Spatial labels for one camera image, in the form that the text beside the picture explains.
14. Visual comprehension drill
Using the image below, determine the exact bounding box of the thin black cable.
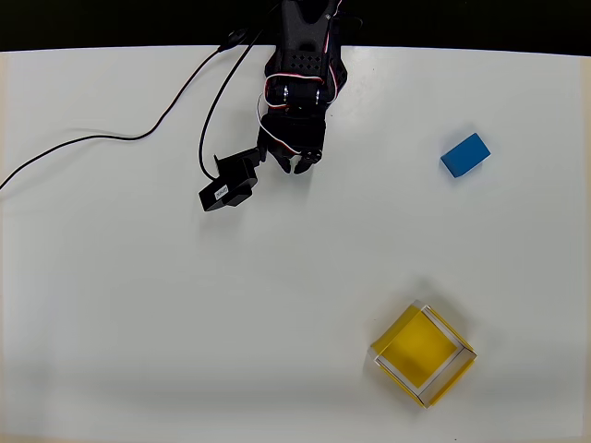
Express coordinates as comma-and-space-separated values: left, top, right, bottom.
0, 28, 253, 193

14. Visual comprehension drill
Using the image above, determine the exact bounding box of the black camera cable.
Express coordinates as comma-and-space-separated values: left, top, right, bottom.
198, 2, 283, 180

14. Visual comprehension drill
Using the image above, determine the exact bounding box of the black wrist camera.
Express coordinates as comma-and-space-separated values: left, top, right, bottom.
198, 147, 262, 214

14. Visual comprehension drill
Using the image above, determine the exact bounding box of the yellow box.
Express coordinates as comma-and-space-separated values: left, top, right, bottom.
368, 299, 478, 410

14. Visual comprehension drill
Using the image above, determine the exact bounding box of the blue rectangular block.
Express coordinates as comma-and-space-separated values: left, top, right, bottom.
440, 132, 492, 179

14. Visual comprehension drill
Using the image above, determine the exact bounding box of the red and white servo wire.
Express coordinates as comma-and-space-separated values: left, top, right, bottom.
256, 0, 347, 161

